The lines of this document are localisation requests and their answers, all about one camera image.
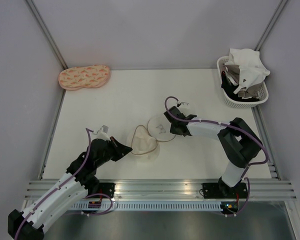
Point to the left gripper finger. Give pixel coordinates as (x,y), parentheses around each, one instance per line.
(121,152)
(116,143)

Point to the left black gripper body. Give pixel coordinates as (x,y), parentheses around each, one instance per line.
(112,151)

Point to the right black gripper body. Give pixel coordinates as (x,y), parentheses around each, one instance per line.
(173,130)

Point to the white bra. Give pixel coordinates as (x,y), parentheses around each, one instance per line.
(252,70)

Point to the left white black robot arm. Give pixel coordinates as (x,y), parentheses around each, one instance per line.
(78,182)

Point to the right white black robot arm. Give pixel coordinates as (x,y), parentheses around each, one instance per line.
(239,142)

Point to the pink carrot print bra case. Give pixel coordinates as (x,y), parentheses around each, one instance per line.
(87,77)

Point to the beige bra in basket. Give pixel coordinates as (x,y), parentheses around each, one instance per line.
(244,93)

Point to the black garment in basket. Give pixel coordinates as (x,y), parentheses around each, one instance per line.
(230,91)

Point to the white garment in basket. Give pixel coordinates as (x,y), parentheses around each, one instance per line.
(231,79)

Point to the white plastic basket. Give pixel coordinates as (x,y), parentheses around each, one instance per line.
(233,100)

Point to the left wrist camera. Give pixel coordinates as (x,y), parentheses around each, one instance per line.
(102,133)

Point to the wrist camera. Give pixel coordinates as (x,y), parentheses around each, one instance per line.
(182,103)
(102,133)

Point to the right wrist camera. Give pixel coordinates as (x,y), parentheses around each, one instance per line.
(182,103)

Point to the aluminium mounting rail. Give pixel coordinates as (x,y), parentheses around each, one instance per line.
(188,189)

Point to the white slotted cable duct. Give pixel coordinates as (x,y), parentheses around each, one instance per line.
(210,206)

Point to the left aluminium corner post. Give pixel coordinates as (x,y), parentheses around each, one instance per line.
(46,32)

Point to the aluminium corner post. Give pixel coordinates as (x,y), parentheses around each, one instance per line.
(271,24)
(46,32)

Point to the right aluminium corner post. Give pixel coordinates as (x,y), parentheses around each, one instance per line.
(271,24)

